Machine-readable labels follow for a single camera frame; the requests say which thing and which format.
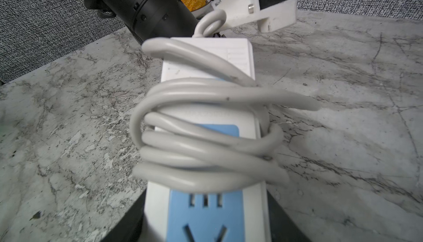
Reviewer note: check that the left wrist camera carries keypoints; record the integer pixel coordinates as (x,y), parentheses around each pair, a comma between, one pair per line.
(270,15)

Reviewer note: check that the white patterned bowl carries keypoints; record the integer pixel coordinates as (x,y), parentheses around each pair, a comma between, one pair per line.
(203,11)

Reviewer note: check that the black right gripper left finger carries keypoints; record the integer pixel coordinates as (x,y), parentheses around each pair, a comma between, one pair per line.
(129,227)

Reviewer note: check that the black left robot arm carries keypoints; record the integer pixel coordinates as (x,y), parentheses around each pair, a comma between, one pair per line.
(147,19)

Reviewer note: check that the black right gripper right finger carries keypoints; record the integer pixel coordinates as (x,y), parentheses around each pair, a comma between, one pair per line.
(283,229)

